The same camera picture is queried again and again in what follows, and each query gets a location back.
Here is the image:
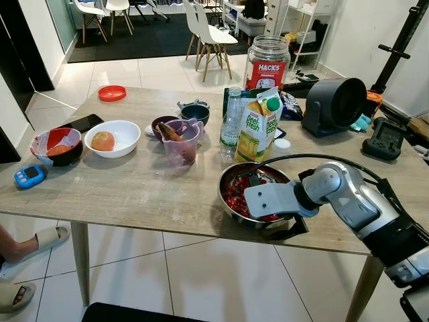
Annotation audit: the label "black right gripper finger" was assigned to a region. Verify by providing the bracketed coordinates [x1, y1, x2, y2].
[231, 170, 265, 190]

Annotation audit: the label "red dried chillies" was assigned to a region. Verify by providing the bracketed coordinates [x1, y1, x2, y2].
[223, 176, 282, 222]

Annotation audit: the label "steel bowl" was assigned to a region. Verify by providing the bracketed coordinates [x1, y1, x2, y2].
[218, 163, 309, 232]

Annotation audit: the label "Peel Fresh juice carton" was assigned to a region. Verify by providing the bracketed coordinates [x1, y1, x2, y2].
[235, 87, 285, 164]

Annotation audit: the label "clear plastic water bottle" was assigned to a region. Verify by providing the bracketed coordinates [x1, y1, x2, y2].
[220, 86, 245, 150]

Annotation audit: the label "purple plastic measuring cup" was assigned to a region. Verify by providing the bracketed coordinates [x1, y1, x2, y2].
[158, 118, 204, 167]

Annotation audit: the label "dark teal bowl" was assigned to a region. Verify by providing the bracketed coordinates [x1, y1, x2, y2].
[180, 103, 210, 126]

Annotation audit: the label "dark green box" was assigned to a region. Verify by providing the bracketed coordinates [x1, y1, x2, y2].
[223, 86, 267, 108]

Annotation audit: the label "blue snack packet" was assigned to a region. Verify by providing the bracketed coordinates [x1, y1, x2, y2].
[280, 92, 306, 121]

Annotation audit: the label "grey kitchen utensil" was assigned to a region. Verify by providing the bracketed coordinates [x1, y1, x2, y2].
[176, 99, 210, 110]

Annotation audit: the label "small purple bowl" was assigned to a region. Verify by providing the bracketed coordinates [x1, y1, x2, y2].
[151, 115, 180, 142]

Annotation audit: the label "black round fan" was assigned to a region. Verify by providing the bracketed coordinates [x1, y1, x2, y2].
[301, 77, 369, 138]

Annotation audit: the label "clear Hacks candy jar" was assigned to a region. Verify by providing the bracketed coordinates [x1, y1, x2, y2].
[243, 35, 292, 91]

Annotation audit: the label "light wooden table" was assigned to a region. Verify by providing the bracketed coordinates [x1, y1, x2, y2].
[0, 86, 429, 322]

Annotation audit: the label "small teal object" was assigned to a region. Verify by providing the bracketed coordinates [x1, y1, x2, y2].
[351, 113, 371, 133]

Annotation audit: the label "black handheld device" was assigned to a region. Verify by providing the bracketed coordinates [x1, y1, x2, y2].
[362, 117, 407, 161]

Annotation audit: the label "white bowl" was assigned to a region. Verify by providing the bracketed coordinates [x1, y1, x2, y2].
[84, 120, 142, 159]

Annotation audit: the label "white chair wooden legs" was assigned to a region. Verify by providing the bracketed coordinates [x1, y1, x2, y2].
[194, 3, 239, 83]
[105, 0, 133, 36]
[72, 0, 108, 44]
[182, 0, 205, 71]

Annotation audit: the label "small orange object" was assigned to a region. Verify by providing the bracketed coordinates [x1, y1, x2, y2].
[365, 91, 384, 111]

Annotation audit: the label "round orange onion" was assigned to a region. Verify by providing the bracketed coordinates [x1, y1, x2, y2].
[91, 131, 115, 152]

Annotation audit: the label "red plastic lid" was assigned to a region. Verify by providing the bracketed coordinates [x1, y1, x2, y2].
[98, 85, 127, 102]

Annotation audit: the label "white drawer cabinet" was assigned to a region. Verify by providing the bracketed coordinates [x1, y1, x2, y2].
[265, 0, 289, 34]

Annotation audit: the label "black backpack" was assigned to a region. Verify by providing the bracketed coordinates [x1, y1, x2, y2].
[243, 0, 265, 19]

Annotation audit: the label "black smartphone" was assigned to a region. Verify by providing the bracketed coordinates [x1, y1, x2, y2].
[59, 113, 105, 133]

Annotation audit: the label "black rug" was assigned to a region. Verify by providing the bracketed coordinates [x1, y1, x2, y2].
[67, 13, 296, 64]

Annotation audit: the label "red and black bowl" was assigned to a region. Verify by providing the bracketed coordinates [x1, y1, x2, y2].
[30, 127, 84, 168]

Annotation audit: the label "black stand pole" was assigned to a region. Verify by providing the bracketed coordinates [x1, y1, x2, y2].
[371, 0, 429, 95]

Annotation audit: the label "beige slipper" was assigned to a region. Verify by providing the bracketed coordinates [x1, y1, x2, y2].
[0, 282, 38, 315]
[0, 226, 70, 281]

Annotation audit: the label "blue digital timer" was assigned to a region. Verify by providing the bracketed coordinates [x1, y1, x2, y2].
[14, 163, 48, 190]

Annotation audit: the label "person's bare leg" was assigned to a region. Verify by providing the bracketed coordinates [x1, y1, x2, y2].
[0, 225, 51, 306]

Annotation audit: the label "black door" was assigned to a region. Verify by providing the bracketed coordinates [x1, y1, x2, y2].
[0, 0, 54, 93]

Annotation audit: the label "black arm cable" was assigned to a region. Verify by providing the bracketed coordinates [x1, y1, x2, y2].
[249, 154, 403, 202]

